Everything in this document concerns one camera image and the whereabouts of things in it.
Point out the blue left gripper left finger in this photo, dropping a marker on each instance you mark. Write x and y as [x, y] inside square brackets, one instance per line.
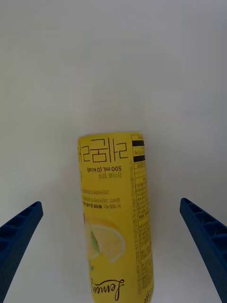
[16, 239]

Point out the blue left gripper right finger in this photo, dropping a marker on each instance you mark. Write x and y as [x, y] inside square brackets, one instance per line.
[208, 239]

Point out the yellow label bottle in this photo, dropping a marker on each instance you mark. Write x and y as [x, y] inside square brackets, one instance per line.
[113, 213]

